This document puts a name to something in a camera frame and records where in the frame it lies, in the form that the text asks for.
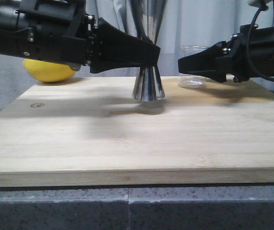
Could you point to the small glass beaker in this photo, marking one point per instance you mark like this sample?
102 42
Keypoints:
191 81

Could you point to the steel double jigger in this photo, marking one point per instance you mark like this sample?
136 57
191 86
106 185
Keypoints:
148 16

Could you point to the wooden cutting board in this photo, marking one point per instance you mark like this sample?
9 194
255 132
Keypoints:
90 131

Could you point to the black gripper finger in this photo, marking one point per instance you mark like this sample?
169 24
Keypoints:
113 49
212 63

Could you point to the grey curtain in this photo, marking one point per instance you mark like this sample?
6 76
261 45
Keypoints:
185 22

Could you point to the yellow lemon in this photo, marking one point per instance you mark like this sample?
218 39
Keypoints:
47 72

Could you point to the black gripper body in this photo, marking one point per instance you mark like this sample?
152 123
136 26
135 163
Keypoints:
56 31
252 49

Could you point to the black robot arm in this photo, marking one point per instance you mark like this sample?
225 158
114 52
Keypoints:
10 34

